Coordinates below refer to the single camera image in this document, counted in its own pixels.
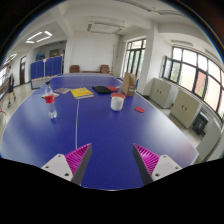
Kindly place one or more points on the white cabinet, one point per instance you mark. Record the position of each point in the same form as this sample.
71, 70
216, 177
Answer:
210, 140

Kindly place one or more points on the white cup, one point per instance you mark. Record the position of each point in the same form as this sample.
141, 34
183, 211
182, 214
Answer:
117, 104

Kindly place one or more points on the folded blue table tennis tables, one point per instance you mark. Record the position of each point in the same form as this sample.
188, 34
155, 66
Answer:
46, 68

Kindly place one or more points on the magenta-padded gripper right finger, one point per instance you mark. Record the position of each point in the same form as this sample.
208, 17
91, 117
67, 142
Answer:
165, 165

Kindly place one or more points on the black bin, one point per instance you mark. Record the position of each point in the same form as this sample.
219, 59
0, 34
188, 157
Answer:
200, 123

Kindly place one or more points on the ceiling lights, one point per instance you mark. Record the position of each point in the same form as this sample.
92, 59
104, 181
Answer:
39, 36

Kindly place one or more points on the dark wooden door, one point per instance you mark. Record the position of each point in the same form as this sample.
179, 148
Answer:
22, 70

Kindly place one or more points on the brown cardboard box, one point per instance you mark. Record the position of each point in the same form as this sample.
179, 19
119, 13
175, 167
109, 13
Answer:
129, 84

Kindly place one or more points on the flat round red coaster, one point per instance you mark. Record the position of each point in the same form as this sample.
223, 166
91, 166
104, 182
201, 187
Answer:
139, 109

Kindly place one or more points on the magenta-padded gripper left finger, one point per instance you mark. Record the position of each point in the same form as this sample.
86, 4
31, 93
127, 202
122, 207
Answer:
60, 165

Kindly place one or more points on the brown notebook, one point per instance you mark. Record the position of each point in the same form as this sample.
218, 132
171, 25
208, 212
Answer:
62, 90

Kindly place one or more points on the yellow book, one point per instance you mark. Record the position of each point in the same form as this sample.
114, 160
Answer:
81, 92

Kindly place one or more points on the clear red-labelled drink bottle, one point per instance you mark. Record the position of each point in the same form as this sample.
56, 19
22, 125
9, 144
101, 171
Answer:
50, 99

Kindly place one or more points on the black paddle case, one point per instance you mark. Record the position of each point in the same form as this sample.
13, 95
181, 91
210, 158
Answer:
101, 89

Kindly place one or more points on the small colourful book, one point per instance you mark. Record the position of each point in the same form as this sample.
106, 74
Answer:
44, 96

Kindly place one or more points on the beige two-door cabinet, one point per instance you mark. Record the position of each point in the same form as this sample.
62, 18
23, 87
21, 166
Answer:
162, 92
185, 108

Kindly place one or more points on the brown armchair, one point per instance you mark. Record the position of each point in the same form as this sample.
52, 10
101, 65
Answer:
74, 68
105, 68

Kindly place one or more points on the framed wall picture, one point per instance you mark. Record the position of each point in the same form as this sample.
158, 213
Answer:
55, 52

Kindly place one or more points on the black-framed glass door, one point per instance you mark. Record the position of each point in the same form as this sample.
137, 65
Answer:
135, 58

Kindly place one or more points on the black-framed window row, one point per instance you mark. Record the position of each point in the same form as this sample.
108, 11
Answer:
196, 76

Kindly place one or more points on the ceiling air conditioner unit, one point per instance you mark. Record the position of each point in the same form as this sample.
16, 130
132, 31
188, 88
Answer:
105, 27

